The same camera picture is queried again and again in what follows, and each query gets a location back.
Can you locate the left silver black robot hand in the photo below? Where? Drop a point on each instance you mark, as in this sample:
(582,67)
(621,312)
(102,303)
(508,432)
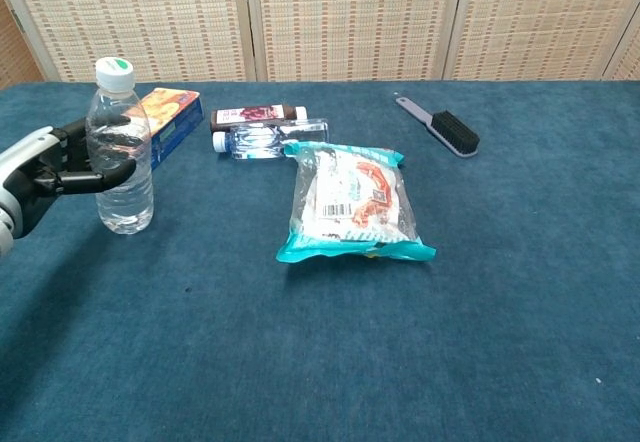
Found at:
(30,172)

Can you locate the transparent white-capped water bottle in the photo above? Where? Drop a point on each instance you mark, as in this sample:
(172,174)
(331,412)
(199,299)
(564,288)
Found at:
(125,207)

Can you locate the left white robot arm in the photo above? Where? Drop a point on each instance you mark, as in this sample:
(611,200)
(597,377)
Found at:
(4,242)

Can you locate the clear blue-label square bottle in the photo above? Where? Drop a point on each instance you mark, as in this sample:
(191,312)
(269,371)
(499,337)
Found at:
(255,142)

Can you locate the dark juice bottle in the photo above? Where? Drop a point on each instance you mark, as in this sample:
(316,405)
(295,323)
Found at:
(250,114)

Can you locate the orange woven screen panel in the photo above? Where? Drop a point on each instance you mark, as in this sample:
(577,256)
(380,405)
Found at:
(15,57)

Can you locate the orange blue cracker box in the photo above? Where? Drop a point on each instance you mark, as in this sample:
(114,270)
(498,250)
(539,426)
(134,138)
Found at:
(172,122)

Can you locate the beige bamboo screen panel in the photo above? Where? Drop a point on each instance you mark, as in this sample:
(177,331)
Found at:
(540,22)
(150,22)
(350,22)
(631,62)

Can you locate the teal clear snack bag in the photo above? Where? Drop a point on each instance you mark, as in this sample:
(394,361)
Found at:
(345,197)

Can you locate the blue felt table cloth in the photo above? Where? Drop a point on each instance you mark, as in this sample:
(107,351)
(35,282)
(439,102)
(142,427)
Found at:
(400,337)

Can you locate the grey black-bristle brush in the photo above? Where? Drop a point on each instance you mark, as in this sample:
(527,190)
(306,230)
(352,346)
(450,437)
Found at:
(457,134)

